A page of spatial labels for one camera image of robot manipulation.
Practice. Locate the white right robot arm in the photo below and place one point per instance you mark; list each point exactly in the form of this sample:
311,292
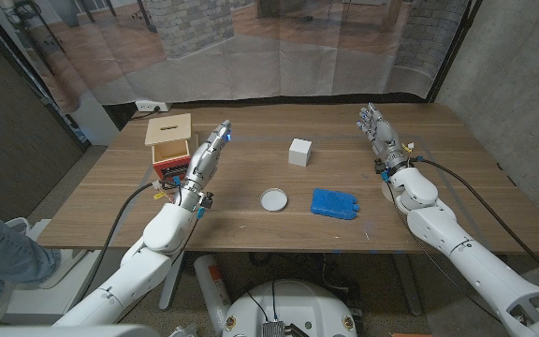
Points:
475,262

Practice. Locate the light grey shoe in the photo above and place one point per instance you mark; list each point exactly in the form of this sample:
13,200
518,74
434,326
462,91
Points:
66,267

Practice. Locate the white floor platform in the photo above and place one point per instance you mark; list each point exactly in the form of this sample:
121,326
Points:
40,304

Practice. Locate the person leg in jeans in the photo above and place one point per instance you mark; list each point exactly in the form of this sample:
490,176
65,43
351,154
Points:
3,253

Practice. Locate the red-fronted wooden drawer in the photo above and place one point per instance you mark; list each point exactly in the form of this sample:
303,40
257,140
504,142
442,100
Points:
171,164

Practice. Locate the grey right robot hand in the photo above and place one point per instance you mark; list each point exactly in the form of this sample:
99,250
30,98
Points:
384,138

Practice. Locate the white round jar lid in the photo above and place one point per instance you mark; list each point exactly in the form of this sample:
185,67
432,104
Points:
273,200

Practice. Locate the white cube box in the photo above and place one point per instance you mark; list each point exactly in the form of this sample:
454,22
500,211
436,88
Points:
300,152

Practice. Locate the white power strip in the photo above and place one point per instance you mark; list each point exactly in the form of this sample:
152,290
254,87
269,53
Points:
150,106

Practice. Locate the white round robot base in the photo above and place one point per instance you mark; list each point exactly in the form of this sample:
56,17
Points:
293,304

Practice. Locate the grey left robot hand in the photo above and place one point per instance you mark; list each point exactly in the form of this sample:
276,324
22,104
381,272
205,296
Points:
204,161

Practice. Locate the white cylinder with orange label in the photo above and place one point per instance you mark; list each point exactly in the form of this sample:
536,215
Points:
211,285

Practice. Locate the blue ice pack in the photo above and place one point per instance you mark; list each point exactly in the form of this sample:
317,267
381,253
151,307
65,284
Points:
334,203

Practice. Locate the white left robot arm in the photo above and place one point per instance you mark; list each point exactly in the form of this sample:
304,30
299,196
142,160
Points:
157,229

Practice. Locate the black backdrop stand pole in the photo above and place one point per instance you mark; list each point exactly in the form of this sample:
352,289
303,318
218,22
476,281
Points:
454,51

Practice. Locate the wooden box with slot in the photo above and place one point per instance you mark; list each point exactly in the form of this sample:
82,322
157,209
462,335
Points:
168,128

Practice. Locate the printed room backdrop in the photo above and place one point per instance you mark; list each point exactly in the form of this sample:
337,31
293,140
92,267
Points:
274,56

